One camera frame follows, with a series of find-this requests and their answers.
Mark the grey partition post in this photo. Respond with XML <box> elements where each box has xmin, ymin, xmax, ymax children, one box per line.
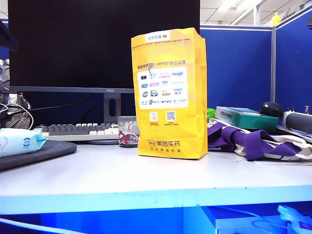
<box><xmin>271</xmin><ymin>25</ymin><xmax>277</xmax><ymax>103</ymax></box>

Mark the teal cardboard box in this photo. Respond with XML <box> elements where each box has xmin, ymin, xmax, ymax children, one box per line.
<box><xmin>215</xmin><ymin>105</ymin><xmax>280</xmax><ymax>130</ymax></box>

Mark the white cable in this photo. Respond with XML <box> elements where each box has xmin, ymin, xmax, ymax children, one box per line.
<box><xmin>0</xmin><ymin>103</ymin><xmax>35</xmax><ymax>130</ymax></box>

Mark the clear glass cup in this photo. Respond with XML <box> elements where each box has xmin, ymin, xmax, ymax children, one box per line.
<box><xmin>117</xmin><ymin>115</ymin><xmax>140</xmax><ymax>148</ymax></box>

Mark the grey desk clutter pile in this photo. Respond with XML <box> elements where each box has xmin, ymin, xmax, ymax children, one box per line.
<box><xmin>0</xmin><ymin>58</ymin><xmax>33</xmax><ymax>124</ymax></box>

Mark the grey cylindrical device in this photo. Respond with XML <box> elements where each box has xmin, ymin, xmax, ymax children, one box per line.
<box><xmin>282</xmin><ymin>110</ymin><xmax>312</xmax><ymax>135</ymax></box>

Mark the black cable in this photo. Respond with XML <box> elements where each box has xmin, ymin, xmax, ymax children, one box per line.
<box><xmin>28</xmin><ymin>93</ymin><xmax>94</xmax><ymax>116</ymax></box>

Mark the black AOC computer monitor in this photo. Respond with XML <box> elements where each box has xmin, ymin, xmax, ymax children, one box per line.
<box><xmin>7</xmin><ymin>0</ymin><xmax>201</xmax><ymax>146</ymax></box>

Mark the clear plastic bag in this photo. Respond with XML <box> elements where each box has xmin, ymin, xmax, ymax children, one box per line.
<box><xmin>277</xmin><ymin>204</ymin><xmax>312</xmax><ymax>234</ymax></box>

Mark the black mouse pad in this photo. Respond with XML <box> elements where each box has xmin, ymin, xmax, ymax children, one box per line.
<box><xmin>0</xmin><ymin>140</ymin><xmax>78</xmax><ymax>172</ymax></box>

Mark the blue wet wipes pack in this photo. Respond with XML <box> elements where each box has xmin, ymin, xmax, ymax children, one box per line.
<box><xmin>0</xmin><ymin>127</ymin><xmax>49</xmax><ymax>158</ymax></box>

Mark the green plastic object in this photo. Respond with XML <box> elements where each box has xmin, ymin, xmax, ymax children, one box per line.
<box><xmin>207</xmin><ymin>107</ymin><xmax>217</xmax><ymax>123</ymax></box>

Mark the blue partition panel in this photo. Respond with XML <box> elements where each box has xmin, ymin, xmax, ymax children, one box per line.
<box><xmin>275</xmin><ymin>4</ymin><xmax>312</xmax><ymax>114</ymax></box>
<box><xmin>199</xmin><ymin>25</ymin><xmax>273</xmax><ymax>111</ymax></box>

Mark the black round mouse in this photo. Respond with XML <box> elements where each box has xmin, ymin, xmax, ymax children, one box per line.
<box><xmin>258</xmin><ymin>101</ymin><xmax>285</xmax><ymax>119</ymax></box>

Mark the grey and white keyboard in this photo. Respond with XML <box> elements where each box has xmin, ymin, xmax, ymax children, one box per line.
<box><xmin>33</xmin><ymin>122</ymin><xmax>139</xmax><ymax>142</ymax></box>

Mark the purple and white tote bag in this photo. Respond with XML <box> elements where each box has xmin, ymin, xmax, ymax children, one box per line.
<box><xmin>207</xmin><ymin>117</ymin><xmax>312</xmax><ymax>162</ymax></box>

